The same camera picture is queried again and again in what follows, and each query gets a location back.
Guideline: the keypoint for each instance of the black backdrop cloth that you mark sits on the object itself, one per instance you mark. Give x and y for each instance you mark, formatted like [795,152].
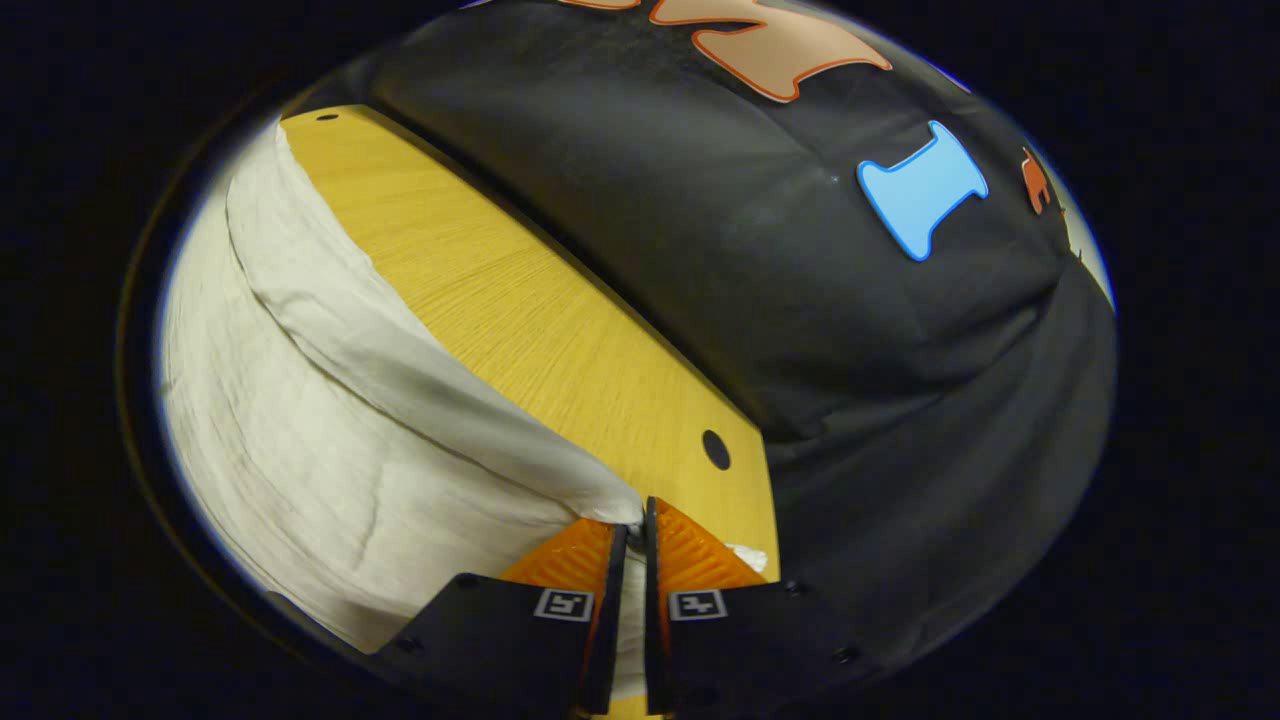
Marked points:
[750,270]

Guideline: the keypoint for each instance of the cream white jeans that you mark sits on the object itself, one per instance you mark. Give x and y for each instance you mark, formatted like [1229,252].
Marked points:
[320,460]

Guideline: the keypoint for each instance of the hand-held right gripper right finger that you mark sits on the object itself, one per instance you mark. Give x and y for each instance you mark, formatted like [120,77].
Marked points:
[740,640]

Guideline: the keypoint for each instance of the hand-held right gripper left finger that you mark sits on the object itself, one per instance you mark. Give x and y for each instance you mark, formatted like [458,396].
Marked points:
[500,640]

